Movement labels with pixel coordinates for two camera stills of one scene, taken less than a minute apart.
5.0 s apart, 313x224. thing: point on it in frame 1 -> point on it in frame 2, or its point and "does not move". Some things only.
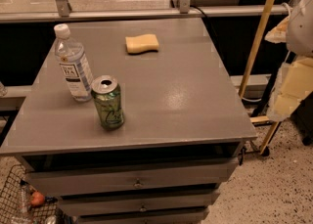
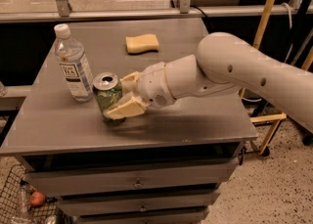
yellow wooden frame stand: [254, 58] does not move
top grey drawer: [131, 177] does not move
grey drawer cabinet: [180, 141] does not move
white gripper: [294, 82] -> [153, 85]
